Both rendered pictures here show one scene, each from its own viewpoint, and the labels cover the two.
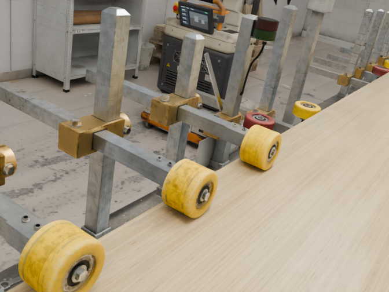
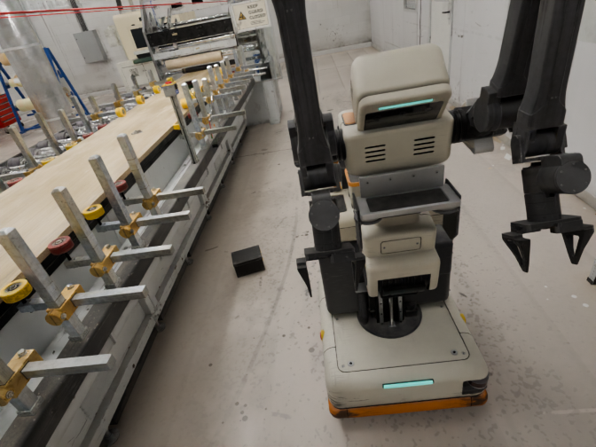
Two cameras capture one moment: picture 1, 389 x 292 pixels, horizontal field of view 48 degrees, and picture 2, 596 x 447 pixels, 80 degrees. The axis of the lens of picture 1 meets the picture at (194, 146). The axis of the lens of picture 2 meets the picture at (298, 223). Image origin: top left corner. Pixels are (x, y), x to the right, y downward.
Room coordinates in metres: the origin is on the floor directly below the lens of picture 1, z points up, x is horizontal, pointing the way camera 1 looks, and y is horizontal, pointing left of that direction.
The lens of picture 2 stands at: (4.04, -0.73, 1.52)
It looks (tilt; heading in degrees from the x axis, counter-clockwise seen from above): 32 degrees down; 157
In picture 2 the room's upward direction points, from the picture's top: 11 degrees counter-clockwise
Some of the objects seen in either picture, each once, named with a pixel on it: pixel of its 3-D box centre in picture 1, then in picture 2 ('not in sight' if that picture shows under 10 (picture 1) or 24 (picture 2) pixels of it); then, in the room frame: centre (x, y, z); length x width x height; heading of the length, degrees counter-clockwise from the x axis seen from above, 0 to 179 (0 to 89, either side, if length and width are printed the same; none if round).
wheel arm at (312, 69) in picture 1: (336, 76); (162, 196); (2.25, -0.65, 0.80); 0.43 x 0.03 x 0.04; 60
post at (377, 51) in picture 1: (376, 52); (90, 246); (2.69, -0.97, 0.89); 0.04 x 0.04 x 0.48; 60
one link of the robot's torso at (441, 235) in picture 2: not in sight; (412, 265); (3.32, -0.02, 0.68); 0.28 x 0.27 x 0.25; 61
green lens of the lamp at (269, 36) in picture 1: (264, 33); not in sight; (1.16, -0.12, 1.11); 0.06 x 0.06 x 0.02
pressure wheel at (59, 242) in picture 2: not in sight; (66, 253); (2.58, -1.08, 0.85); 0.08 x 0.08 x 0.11
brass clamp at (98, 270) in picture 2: (370, 67); (105, 261); (2.67, -0.96, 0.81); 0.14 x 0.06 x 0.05; 150
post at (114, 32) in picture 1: (104, 137); (216, 94); (0.75, 0.17, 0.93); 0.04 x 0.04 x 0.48; 60
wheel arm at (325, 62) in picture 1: (350, 69); (143, 222); (2.46, -0.78, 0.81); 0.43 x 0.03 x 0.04; 60
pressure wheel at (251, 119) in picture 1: (255, 135); not in sight; (1.09, -0.16, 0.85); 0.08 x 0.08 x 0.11
